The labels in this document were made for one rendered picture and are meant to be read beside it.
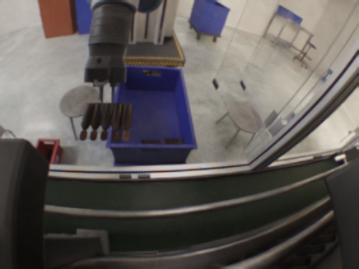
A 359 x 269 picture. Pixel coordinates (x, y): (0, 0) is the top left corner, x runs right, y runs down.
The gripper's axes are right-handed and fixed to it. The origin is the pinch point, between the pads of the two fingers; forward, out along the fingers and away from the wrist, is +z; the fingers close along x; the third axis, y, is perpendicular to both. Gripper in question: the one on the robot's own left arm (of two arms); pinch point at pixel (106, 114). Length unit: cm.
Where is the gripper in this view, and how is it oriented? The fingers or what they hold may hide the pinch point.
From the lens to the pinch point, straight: 34.3
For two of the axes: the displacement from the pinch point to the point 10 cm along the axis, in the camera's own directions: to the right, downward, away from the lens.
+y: 2.5, 2.9, -9.2
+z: -0.9, 9.6, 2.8
